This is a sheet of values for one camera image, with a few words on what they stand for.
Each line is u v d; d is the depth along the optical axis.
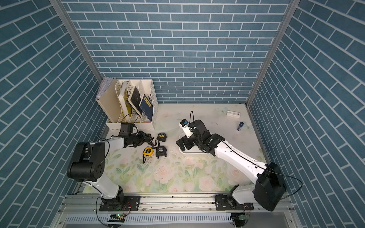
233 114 1.12
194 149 0.70
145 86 1.05
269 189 0.40
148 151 0.91
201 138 0.59
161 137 0.97
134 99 1.00
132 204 0.73
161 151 0.89
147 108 1.05
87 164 0.47
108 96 0.89
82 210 0.73
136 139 0.83
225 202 0.74
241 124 0.98
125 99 0.92
